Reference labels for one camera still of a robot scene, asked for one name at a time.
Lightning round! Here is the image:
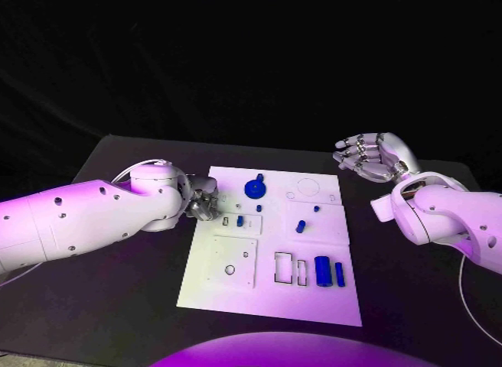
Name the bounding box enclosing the white cable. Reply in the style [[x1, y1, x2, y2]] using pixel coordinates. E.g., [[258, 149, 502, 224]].
[[110, 158, 175, 184], [457, 252, 502, 356]]

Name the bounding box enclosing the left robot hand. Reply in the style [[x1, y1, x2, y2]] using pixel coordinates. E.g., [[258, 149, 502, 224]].
[[182, 174, 224, 222]]

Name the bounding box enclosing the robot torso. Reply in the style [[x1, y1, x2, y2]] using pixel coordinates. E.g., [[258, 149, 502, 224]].
[[149, 331, 441, 367]]

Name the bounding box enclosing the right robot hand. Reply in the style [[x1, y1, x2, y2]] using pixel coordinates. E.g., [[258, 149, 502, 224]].
[[330, 132, 423, 184]]

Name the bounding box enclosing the blue gear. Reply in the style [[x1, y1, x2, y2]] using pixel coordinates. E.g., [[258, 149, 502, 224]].
[[244, 173, 270, 200]]

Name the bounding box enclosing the large blue cylinder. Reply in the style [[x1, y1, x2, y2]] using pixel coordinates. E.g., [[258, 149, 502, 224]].
[[313, 255, 333, 287]]

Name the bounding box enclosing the white task board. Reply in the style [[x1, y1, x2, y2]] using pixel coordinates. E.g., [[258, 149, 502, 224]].
[[176, 165, 364, 327]]

